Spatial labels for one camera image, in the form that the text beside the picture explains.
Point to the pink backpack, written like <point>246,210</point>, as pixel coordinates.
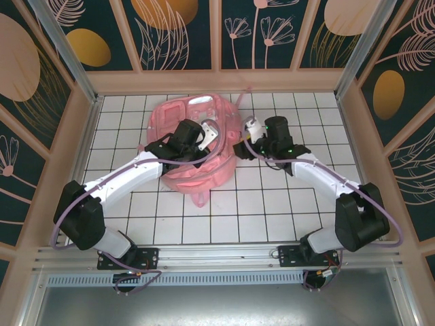
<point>204,176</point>

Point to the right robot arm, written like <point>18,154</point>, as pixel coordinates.
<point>319,176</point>

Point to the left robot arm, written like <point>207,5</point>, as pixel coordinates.
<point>129,176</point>

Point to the grey metal sheet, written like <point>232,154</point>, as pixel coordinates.
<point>217,305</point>

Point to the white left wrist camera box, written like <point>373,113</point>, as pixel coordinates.
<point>208,134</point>

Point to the aluminium side rail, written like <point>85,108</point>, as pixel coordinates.
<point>352,136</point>

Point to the aluminium mounting rail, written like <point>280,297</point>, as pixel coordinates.
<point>217,254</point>

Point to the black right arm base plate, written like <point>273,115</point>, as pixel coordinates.
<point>289,256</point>

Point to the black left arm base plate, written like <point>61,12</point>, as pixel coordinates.
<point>149,258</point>

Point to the aluminium corner post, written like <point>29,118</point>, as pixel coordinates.
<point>68,51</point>
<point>366,51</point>

